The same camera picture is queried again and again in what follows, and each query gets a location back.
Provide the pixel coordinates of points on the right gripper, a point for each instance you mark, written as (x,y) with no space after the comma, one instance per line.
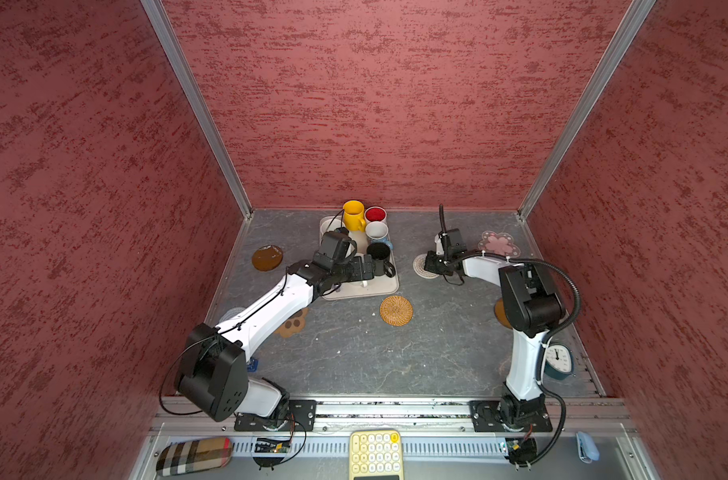
(430,264)

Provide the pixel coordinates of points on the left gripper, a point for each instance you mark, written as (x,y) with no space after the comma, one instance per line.
(357,269)

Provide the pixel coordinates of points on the white braided coaster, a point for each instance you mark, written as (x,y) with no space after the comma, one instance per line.
(419,266)

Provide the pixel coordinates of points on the pink flower coaster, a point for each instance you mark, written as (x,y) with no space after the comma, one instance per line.
(499,243)

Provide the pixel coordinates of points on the brown wooden coaster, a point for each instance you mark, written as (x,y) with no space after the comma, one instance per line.
(500,314)

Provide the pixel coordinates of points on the woven rattan coaster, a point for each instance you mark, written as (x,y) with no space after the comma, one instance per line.
(396,311)

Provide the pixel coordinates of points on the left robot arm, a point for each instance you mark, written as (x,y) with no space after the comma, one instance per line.
(212,369)

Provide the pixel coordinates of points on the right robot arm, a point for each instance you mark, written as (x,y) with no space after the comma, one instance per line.
(531,306)

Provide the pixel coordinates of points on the brown glossy coaster left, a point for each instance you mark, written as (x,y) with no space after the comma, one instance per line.
(267,258)

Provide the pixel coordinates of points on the brown paw coaster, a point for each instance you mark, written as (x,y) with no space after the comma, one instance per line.
(293,325)

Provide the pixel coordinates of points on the grey round coaster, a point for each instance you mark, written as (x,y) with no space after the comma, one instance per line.
(234,312)

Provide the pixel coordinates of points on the black mug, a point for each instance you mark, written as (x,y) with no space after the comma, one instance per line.
(381,260)

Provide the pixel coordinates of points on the yellow mug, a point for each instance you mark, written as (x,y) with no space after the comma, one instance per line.
(354,215)

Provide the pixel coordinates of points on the beige serving tray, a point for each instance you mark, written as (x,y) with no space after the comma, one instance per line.
(378,286)

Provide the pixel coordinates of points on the blue floral mug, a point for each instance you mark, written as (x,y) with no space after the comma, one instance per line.
(378,232)

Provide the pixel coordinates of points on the red interior mug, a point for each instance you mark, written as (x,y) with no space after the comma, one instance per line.
(376,214)

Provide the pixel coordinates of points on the blue black handheld device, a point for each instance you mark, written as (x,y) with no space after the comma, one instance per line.
(252,365)

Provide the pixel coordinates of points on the teal alarm clock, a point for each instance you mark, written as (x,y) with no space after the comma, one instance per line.
(558,362)

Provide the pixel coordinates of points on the yellow keypad calculator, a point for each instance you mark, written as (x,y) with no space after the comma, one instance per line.
(376,454)

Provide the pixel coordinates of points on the light blue small device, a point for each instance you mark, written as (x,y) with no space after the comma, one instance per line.
(587,449)

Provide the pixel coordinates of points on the plaid glasses case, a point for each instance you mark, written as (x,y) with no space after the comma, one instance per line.
(194,456)

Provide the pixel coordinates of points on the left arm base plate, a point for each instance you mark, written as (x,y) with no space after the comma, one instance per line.
(301,414)

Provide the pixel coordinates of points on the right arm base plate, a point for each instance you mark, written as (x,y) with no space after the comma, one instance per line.
(486,418)

